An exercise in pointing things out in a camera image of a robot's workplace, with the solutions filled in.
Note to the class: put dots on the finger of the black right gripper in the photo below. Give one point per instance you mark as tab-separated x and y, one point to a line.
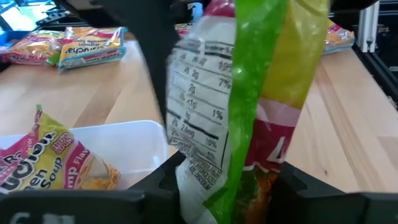
348	3
155	37

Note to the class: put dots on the green pink lime shrimp pack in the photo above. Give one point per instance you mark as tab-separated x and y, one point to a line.
46	161
248	77
34	46

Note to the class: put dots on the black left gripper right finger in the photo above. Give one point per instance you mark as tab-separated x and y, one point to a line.
311	202

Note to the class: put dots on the yellow blue ramen noodle pack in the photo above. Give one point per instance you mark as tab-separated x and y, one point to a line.
339	39
91	46

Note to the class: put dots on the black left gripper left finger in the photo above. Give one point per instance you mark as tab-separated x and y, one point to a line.
161	199

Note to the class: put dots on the blue plastic crate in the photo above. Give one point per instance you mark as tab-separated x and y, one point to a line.
6	36

